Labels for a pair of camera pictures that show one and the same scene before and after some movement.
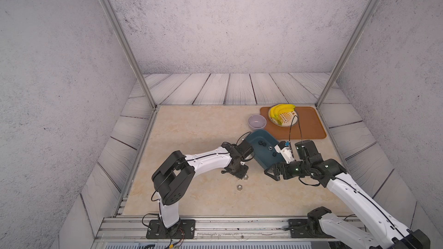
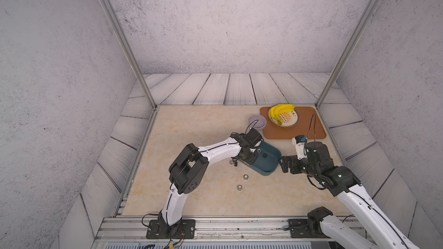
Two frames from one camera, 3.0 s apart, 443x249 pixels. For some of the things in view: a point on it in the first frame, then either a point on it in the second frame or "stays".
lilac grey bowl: (256, 122) stays
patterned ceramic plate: (286, 119) stays
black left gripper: (245, 170) → (253, 159)
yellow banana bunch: (277, 109) stays
